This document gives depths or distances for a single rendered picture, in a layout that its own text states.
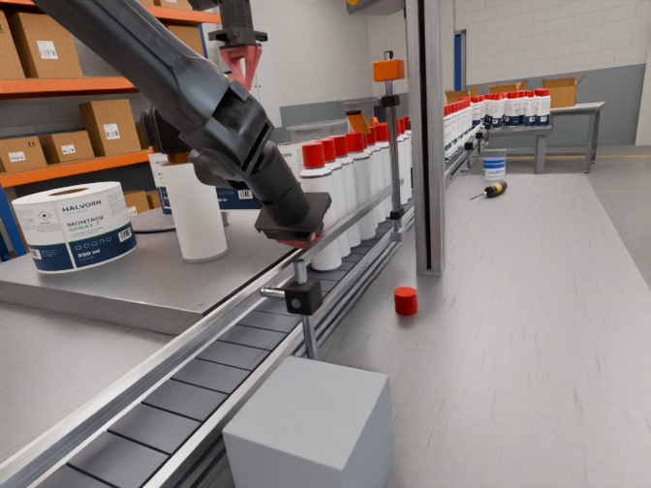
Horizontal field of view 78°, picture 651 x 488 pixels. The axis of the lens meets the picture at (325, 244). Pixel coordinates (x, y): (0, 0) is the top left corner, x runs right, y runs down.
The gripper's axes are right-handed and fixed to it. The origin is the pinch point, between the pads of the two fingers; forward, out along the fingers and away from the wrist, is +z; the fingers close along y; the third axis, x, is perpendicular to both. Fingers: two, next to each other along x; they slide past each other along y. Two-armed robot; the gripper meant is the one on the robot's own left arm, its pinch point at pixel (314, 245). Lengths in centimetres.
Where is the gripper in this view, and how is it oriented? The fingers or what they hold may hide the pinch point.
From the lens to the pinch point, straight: 63.2
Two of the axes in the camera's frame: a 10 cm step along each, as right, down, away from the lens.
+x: -2.7, 8.4, -4.8
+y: -9.0, -0.5, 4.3
